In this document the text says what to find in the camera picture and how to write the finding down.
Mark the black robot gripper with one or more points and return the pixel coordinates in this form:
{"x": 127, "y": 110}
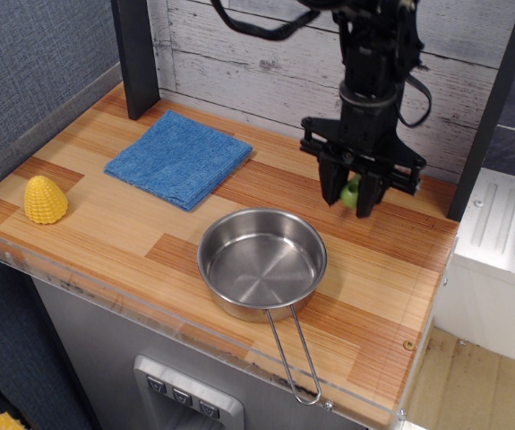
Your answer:
{"x": 363, "y": 140}

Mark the green handled grey spatula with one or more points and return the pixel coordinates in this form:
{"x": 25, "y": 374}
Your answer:
{"x": 350, "y": 191}

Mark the steel pan with wire handle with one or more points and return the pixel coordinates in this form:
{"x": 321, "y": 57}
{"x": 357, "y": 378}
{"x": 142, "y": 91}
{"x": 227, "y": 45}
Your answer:
{"x": 262, "y": 265}

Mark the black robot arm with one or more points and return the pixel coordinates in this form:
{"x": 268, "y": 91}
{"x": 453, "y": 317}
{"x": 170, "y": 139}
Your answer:
{"x": 380, "y": 47}

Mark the yellow object bottom left corner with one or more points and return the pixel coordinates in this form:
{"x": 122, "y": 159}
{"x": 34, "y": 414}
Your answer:
{"x": 7, "y": 422}

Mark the blue folded cloth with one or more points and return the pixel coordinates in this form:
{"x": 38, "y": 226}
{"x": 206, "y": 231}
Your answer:
{"x": 179, "y": 160}

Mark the white ridged sink unit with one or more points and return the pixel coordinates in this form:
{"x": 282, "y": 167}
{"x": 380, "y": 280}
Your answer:
{"x": 476, "y": 301}

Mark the silver dispenser button panel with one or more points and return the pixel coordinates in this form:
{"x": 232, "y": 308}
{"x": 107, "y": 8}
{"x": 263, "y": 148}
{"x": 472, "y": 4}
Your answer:
{"x": 174, "y": 400}

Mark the yellow toy corn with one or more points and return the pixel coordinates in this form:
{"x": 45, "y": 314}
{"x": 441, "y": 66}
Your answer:
{"x": 44, "y": 202}

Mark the dark right vertical post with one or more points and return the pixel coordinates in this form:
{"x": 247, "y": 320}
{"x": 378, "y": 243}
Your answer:
{"x": 484, "y": 134}

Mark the dark vertical post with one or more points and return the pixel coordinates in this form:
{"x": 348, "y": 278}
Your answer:
{"x": 136, "y": 55}
{"x": 484, "y": 134}

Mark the dark left vertical post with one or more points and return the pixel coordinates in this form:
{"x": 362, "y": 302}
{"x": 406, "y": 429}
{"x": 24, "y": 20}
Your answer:
{"x": 136, "y": 55}

